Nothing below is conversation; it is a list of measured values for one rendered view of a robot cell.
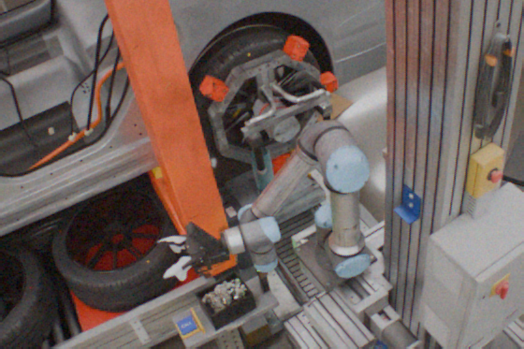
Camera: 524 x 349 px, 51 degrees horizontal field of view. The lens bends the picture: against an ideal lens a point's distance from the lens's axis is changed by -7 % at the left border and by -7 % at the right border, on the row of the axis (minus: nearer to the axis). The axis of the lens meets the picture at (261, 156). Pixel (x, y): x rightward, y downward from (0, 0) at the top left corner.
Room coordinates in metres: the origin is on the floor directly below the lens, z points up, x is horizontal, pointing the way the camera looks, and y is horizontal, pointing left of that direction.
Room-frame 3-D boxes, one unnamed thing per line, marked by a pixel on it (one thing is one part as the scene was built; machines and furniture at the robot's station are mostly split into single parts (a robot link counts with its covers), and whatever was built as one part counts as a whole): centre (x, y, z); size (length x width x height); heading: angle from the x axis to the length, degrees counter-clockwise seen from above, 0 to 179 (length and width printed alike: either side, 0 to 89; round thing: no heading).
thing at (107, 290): (1.89, 0.76, 0.39); 0.66 x 0.66 x 0.24
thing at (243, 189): (2.28, -0.01, 0.32); 0.40 x 0.30 x 0.28; 110
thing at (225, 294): (1.38, 0.25, 0.51); 0.20 x 0.14 x 0.13; 114
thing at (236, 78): (2.12, -0.07, 0.85); 0.54 x 0.07 x 0.54; 110
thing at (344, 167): (1.15, -0.21, 1.19); 0.15 x 0.12 x 0.55; 9
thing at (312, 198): (2.28, -0.01, 0.13); 0.50 x 0.36 x 0.10; 110
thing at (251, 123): (1.97, -0.02, 1.03); 0.19 x 0.18 x 0.11; 20
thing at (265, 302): (1.37, 0.27, 0.44); 0.43 x 0.17 x 0.03; 110
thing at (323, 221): (1.27, -0.19, 0.98); 0.13 x 0.12 x 0.14; 9
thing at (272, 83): (2.04, -0.20, 1.03); 0.19 x 0.18 x 0.11; 20
